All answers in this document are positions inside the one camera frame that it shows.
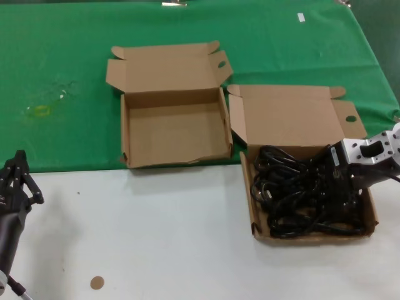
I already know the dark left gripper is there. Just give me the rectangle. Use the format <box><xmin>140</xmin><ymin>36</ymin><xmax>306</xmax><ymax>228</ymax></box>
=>
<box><xmin>0</xmin><ymin>149</ymin><xmax>45</xmax><ymax>273</ymax></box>

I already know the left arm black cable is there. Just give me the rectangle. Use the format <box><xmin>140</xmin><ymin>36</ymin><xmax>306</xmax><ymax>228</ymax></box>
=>
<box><xmin>7</xmin><ymin>274</ymin><xmax>33</xmax><ymax>300</ymax></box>

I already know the open brown cardboard box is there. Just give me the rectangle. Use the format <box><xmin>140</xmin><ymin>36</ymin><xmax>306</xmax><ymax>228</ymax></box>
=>
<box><xmin>105</xmin><ymin>40</ymin><xmax>234</xmax><ymax>169</ymax></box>
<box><xmin>227</xmin><ymin>83</ymin><xmax>379</xmax><ymax>248</ymax></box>

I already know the black power cord silver plug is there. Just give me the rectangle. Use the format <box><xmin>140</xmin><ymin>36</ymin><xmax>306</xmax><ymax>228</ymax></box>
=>
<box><xmin>252</xmin><ymin>171</ymin><xmax>313</xmax><ymax>214</ymax></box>

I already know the green table cloth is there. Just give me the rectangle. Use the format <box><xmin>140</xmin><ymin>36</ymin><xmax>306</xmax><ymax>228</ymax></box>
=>
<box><xmin>0</xmin><ymin>2</ymin><xmax>400</xmax><ymax>174</ymax></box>

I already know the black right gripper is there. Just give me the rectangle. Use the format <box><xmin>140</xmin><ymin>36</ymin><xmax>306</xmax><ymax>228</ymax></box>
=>
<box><xmin>326</xmin><ymin>141</ymin><xmax>398</xmax><ymax>190</ymax></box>

